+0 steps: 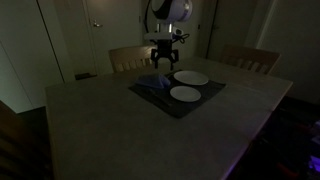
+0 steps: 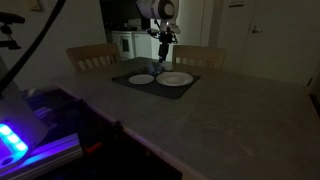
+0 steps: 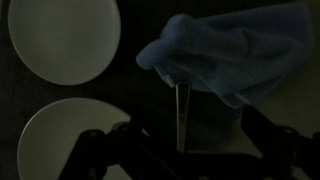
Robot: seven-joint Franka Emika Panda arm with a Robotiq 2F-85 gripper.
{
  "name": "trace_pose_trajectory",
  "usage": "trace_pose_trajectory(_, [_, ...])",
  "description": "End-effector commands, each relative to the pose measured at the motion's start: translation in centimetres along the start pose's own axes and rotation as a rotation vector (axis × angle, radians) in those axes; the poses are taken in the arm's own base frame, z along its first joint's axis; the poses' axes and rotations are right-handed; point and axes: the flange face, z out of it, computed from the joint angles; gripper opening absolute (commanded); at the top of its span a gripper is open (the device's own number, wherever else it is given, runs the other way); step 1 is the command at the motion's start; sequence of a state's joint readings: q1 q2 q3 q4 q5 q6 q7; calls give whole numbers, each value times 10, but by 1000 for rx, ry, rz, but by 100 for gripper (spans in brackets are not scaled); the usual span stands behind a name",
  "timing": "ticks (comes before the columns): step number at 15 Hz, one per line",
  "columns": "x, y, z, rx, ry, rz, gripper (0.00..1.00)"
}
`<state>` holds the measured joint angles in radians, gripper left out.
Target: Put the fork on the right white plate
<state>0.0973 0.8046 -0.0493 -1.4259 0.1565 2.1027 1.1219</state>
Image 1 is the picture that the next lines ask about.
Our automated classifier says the black door mat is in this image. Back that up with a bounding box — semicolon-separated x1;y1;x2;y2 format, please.
74;72;98;81

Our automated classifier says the small white plate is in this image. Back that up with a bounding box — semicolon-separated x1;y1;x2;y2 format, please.
169;85;202;103

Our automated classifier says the white room door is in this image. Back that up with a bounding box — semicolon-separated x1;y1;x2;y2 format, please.
83;0;145;76

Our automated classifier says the black woven placemat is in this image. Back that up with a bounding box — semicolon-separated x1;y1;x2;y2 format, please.
128;68;227;120

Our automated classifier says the blue folded cloth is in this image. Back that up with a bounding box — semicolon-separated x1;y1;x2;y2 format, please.
134;73;172;90

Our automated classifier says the light wooden slat-back chair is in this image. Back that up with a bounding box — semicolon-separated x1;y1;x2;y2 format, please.
219;43;282;76
108;45;158;74

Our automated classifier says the large white plate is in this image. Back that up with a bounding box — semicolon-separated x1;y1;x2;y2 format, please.
172;70;210;87

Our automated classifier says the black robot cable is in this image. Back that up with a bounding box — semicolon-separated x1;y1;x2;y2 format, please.
143;0;153;34

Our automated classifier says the metal door lever handle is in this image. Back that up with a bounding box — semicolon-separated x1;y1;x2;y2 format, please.
91;19;104;29

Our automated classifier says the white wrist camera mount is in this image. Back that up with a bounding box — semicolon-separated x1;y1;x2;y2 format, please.
143;29;185;43

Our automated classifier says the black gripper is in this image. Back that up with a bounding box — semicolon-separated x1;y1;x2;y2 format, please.
150;39;180;71

